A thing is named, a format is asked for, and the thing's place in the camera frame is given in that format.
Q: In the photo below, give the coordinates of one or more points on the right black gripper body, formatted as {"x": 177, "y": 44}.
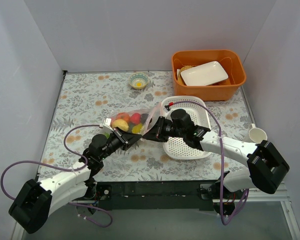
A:
{"x": 159, "y": 127}

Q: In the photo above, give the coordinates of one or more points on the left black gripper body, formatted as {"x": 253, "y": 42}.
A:
{"x": 121, "y": 136}

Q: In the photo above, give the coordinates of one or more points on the yellow starfruit toy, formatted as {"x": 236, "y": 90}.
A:
{"x": 137, "y": 129}

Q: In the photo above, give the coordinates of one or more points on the yellow lemon toy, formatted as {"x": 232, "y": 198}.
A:
{"x": 121, "y": 124}

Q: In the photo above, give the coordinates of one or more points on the clear zip top bag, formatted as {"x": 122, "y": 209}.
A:
{"x": 154, "y": 113}

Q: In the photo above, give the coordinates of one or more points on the green avocado toy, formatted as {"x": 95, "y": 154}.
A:
{"x": 144, "y": 117}

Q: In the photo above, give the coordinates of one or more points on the orange pumpkin toy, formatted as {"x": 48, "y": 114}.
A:
{"x": 123, "y": 116}

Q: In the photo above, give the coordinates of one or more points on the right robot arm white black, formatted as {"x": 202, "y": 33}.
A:
{"x": 265, "y": 168}

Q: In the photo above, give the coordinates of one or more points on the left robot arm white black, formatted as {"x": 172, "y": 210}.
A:
{"x": 37, "y": 200}

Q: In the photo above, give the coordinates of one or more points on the white perforated plastic basket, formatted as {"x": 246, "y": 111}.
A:
{"x": 176, "y": 148}

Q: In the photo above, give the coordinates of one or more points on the small patterned bowl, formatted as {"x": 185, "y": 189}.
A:
{"x": 138, "y": 80}

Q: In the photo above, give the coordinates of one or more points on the woven straw coaster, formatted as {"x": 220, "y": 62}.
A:
{"x": 188, "y": 76}

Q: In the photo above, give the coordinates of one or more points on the white rectangular plate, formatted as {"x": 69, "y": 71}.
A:
{"x": 211, "y": 73}

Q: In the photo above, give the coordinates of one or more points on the orange plastic tub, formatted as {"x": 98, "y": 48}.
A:
{"x": 221, "y": 91}

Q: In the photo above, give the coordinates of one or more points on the white mug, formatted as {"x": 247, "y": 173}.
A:
{"x": 255, "y": 135}

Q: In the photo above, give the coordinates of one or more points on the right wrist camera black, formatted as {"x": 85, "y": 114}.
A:
{"x": 181, "y": 119}

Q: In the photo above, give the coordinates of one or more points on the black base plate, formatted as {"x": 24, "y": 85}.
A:
{"x": 202, "y": 195}

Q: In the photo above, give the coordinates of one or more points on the aluminium frame rail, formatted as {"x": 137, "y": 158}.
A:
{"x": 261, "y": 219}

